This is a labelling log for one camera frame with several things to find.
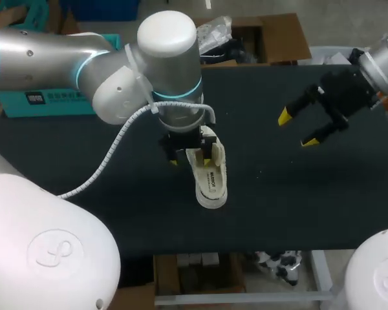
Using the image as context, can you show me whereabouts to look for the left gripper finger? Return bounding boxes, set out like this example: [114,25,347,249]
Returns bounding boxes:
[200,141,214,169]
[164,145,180,167]

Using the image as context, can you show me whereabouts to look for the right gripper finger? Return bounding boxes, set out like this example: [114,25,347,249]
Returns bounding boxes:
[277,84,324,127]
[299,106,349,149]

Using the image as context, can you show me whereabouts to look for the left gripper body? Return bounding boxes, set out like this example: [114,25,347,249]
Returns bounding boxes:
[158,125,218,152]

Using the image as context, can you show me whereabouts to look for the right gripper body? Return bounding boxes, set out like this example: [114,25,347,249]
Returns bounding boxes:
[317,69,380,119]

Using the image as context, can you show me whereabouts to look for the black and white shoe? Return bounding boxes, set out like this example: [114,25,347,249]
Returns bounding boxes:
[245,250,305,287]

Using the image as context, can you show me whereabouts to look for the brown cardboard box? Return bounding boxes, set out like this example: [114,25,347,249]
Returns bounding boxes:
[153,252,246,295]
[193,12,312,67]
[109,282,156,310]

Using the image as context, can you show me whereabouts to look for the teal box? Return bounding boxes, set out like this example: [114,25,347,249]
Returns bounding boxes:
[0,31,122,119]

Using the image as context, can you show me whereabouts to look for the blue plastic bin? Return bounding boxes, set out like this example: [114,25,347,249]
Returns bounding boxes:
[59,0,148,23]

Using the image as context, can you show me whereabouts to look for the white cable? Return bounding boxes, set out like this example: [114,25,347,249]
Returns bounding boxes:
[56,101,217,199]

